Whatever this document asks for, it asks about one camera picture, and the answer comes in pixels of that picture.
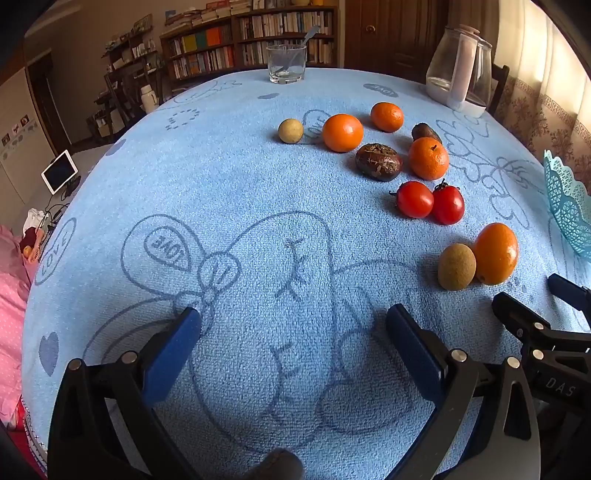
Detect dark purple mangosteen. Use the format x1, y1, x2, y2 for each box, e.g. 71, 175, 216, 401
355, 143, 403, 182

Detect cream patterned curtain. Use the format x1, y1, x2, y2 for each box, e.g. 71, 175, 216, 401
496, 0, 591, 185

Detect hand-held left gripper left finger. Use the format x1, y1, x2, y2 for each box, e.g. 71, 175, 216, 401
47, 306, 204, 480

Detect bumpy mandarin orange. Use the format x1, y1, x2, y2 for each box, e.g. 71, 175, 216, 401
370, 102, 405, 133

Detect white wardrobe with stickers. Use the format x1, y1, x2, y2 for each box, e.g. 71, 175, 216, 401
0, 69, 56, 217

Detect small tan round fruit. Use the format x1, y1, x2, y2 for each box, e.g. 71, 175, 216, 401
278, 119, 304, 145

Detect dark wooden chair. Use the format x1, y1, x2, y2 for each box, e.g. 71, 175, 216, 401
488, 64, 511, 116

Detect dark wrinkled passion fruit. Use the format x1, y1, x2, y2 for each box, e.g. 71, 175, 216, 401
411, 122, 443, 145

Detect white thermos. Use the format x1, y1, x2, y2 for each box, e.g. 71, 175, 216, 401
140, 84, 160, 114

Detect brown kiwi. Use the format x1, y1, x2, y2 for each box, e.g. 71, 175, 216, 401
438, 243, 477, 291

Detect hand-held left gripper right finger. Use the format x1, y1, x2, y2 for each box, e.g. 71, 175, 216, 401
386, 303, 541, 480

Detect smooth round orange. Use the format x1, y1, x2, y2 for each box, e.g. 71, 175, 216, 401
322, 113, 365, 153

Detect wooden bookcase with books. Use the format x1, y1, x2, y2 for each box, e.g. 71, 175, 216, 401
159, 6, 340, 92

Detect light blue printed tablecloth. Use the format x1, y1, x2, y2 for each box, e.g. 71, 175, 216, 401
21, 68, 591, 480

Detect brown wooden door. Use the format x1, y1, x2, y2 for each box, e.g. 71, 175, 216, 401
344, 0, 451, 84

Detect glass kettle with white handle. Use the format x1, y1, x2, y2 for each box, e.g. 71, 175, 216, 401
425, 25, 493, 118

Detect white tablet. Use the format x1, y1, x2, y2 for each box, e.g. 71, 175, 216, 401
41, 150, 79, 195

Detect smooth oval orange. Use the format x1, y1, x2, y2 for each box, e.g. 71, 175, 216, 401
474, 222, 520, 286

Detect stacks of books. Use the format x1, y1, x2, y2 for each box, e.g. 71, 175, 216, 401
164, 0, 252, 26

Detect teal plastic lattice basket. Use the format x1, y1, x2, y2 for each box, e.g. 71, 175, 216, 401
543, 149, 591, 264

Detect clear glass cup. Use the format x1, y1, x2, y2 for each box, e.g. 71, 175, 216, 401
266, 44, 308, 85

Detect dark cluttered shelf rack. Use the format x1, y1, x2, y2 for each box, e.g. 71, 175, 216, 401
88, 14, 164, 139

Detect red cherry tomato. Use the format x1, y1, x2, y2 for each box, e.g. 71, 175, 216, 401
432, 179, 465, 226
390, 180, 435, 219

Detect pink bedding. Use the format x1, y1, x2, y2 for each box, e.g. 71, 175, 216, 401
0, 225, 33, 425

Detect mandarin orange with green stem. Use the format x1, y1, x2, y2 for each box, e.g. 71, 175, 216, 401
409, 137, 450, 181

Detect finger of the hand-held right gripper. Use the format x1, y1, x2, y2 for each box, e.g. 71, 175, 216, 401
492, 291, 591, 366
548, 273, 591, 319

